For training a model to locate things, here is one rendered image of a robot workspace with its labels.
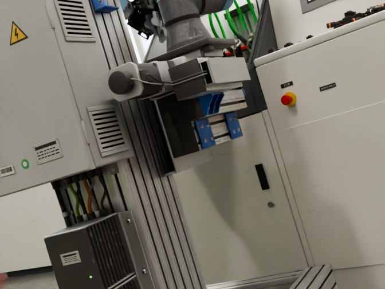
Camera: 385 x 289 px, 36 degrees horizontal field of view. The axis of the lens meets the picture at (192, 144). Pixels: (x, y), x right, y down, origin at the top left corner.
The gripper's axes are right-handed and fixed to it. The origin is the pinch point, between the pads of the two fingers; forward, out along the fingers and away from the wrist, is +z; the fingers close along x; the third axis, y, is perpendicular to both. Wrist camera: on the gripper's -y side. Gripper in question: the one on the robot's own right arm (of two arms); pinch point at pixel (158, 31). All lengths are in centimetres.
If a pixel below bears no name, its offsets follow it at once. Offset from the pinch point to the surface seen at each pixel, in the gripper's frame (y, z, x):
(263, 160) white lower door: -3, 60, 27
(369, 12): -12, 21, 78
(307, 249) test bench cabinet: -3, 97, 34
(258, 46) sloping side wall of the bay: -11.6, 18.7, 34.7
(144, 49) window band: -379, -79, -304
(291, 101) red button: -3, 42, 46
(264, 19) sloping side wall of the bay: -23.1, 8.0, 34.7
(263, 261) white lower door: -3, 99, 14
